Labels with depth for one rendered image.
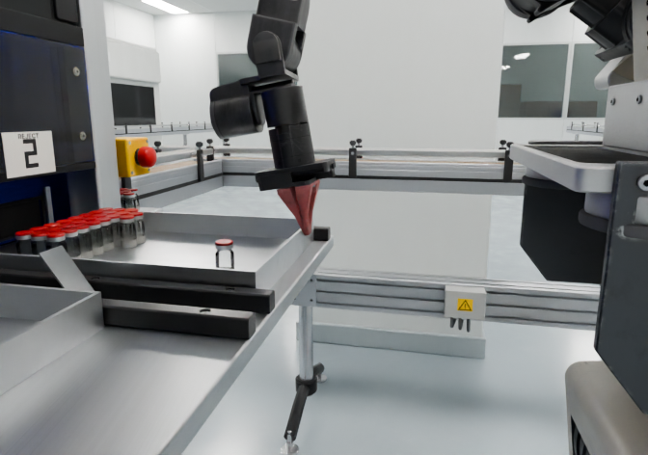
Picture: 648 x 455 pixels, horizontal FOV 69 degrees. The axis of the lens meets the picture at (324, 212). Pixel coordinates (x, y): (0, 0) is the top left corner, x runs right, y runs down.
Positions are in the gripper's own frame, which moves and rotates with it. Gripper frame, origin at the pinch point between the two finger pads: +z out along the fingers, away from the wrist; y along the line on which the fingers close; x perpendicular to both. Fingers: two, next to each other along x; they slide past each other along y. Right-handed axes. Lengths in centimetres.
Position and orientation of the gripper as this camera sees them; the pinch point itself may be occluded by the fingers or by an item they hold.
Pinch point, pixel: (307, 228)
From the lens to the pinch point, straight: 67.1
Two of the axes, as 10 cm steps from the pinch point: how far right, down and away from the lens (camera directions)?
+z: 1.7, 9.7, 1.6
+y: -9.6, 1.3, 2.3
